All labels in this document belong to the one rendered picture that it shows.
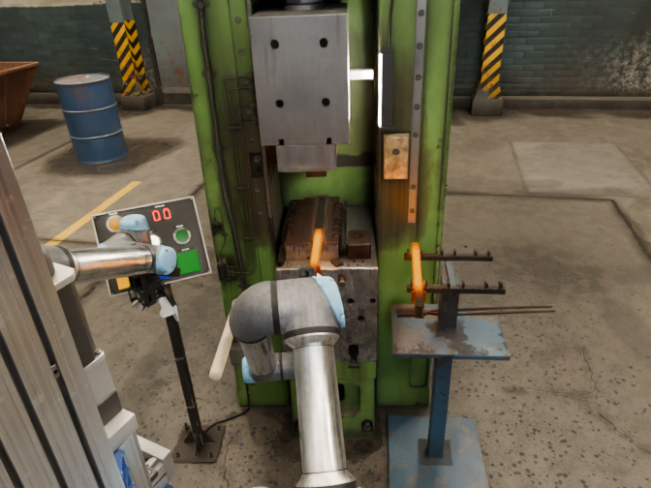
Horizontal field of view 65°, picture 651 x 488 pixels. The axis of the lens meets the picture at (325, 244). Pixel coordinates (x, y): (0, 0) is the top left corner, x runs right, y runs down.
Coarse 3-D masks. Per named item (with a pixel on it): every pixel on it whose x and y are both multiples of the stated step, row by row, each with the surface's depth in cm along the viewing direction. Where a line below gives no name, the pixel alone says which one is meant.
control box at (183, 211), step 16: (128, 208) 174; (144, 208) 175; (160, 208) 177; (176, 208) 178; (192, 208) 180; (96, 224) 170; (160, 224) 176; (176, 224) 178; (192, 224) 180; (160, 240) 176; (176, 240) 178; (192, 240) 179; (208, 272) 181; (112, 288) 170
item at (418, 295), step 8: (416, 248) 188; (416, 256) 183; (416, 264) 178; (416, 272) 174; (416, 280) 170; (416, 288) 166; (416, 296) 160; (424, 296) 163; (416, 304) 156; (416, 312) 159
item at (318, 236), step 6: (318, 234) 192; (318, 240) 187; (318, 246) 182; (312, 252) 178; (318, 252) 178; (312, 258) 174; (318, 258) 174; (312, 264) 169; (318, 264) 169; (318, 270) 166
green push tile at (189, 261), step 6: (186, 252) 178; (192, 252) 178; (180, 258) 177; (186, 258) 178; (192, 258) 178; (198, 258) 179; (180, 264) 177; (186, 264) 178; (192, 264) 178; (198, 264) 179; (180, 270) 177; (186, 270) 177; (192, 270) 178; (198, 270) 179
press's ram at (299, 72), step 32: (256, 32) 156; (288, 32) 156; (320, 32) 156; (256, 64) 161; (288, 64) 160; (320, 64) 160; (256, 96) 166; (288, 96) 165; (320, 96) 165; (288, 128) 170; (320, 128) 170
